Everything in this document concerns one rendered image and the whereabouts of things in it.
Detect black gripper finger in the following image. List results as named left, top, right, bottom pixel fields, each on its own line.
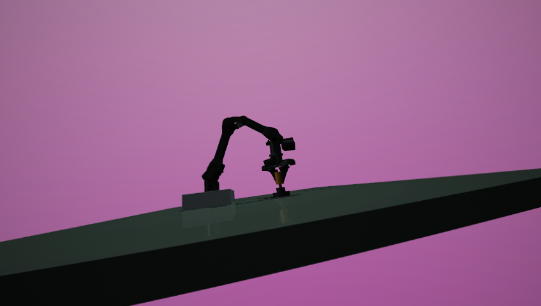
left=267, top=170, right=278, bottom=181
left=279, top=166, right=289, bottom=182

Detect orange knob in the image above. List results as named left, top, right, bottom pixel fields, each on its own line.
left=275, top=171, right=284, bottom=185

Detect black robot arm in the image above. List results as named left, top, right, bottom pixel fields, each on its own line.
left=202, top=115, right=295, bottom=192

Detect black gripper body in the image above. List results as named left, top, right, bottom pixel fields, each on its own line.
left=262, top=151, right=295, bottom=171

